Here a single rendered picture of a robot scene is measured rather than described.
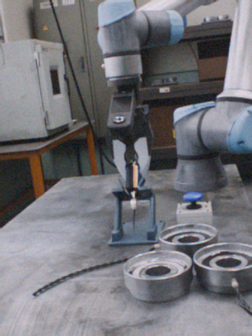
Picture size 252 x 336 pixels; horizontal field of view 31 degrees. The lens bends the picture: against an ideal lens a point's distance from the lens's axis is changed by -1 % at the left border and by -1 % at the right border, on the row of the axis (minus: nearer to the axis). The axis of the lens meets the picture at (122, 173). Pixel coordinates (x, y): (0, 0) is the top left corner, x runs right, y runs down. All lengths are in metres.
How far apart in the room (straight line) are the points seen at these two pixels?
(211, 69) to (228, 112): 3.04
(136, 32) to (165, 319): 0.55
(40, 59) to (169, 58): 2.06
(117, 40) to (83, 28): 3.72
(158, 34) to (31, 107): 2.06
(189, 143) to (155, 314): 0.66
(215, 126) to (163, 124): 3.09
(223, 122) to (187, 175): 0.19
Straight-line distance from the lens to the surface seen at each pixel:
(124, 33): 0.91
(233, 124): 1.10
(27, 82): 2.95
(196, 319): 0.63
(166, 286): 0.66
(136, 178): 0.92
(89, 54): 4.60
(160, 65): 4.72
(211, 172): 1.23
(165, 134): 4.23
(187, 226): 0.86
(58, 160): 5.03
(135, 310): 0.67
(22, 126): 2.99
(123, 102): 0.90
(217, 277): 0.67
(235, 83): 1.15
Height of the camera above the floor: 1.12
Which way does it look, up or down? 12 degrees down
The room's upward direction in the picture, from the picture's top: 7 degrees counter-clockwise
